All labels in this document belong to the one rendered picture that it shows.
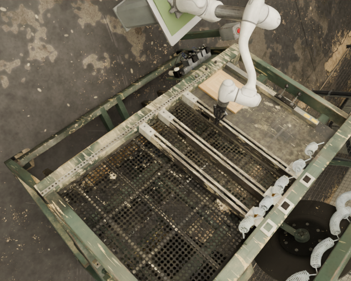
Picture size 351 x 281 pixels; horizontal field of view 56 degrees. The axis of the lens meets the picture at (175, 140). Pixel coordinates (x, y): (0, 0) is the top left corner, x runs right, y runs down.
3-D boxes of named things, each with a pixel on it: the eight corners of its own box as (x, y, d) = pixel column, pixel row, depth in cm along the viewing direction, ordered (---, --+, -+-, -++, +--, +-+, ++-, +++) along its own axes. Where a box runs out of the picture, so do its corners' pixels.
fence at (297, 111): (228, 64, 308) (228, 61, 304) (317, 124, 275) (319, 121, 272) (224, 67, 305) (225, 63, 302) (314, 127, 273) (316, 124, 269)
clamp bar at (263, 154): (188, 95, 281) (191, 74, 262) (308, 185, 240) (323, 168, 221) (180, 101, 276) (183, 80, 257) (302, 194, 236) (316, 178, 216)
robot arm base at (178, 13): (162, 2, 263) (167, 1, 259) (180, -15, 270) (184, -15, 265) (174, 22, 274) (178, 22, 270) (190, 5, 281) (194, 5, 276)
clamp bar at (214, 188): (146, 126, 258) (146, 106, 239) (272, 231, 218) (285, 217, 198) (136, 133, 254) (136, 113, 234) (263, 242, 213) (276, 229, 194)
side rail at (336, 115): (242, 57, 324) (245, 48, 315) (343, 123, 286) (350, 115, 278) (238, 60, 321) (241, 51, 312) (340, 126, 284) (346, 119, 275)
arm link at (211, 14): (196, -5, 272) (215, 4, 286) (190, 15, 275) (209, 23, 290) (272, 1, 216) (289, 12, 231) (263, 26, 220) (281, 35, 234)
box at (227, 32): (225, 23, 315) (240, 22, 301) (228, 35, 320) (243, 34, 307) (217, 28, 309) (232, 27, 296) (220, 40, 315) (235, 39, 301)
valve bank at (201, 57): (196, 41, 319) (214, 40, 301) (201, 55, 326) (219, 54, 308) (160, 65, 296) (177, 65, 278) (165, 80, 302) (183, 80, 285)
